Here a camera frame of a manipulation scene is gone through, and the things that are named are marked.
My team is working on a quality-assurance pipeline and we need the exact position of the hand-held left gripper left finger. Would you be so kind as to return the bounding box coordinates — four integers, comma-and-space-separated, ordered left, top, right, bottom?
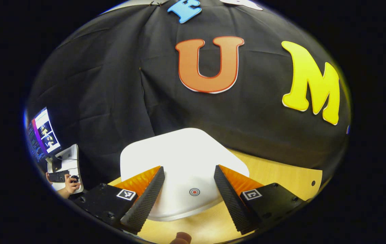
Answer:
72, 166, 165, 235

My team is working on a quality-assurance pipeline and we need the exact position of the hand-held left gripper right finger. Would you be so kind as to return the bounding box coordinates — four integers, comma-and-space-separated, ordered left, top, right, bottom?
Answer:
214, 165, 307, 235

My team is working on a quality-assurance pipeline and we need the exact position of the white desktop garbage bin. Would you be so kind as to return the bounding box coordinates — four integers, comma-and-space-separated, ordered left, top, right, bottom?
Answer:
120, 128, 250, 222

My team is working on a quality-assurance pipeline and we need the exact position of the wooden desktop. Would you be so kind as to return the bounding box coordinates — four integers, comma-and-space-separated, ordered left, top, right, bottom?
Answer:
108, 149, 323, 244

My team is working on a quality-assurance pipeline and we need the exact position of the black backdrop cloth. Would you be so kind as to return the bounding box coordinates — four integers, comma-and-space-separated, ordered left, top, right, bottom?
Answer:
25, 0, 352, 190

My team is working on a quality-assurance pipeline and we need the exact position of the white side table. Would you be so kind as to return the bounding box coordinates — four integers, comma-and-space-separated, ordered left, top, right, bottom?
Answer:
46, 144, 84, 194

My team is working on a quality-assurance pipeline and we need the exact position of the black keyboard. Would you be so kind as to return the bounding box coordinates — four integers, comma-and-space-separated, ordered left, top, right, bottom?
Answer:
48, 170, 70, 183

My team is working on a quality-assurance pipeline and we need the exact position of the computer monitor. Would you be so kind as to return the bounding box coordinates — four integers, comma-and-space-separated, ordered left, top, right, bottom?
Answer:
27, 107, 63, 172

